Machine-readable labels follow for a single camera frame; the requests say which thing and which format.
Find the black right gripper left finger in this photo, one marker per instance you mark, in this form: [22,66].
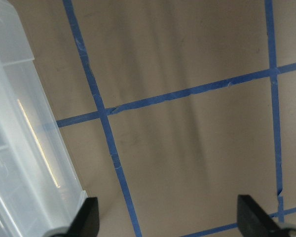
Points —
[86,222]

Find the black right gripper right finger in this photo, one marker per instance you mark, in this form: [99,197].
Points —
[253,221]

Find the clear plastic box lid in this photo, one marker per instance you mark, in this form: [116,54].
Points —
[39,188]

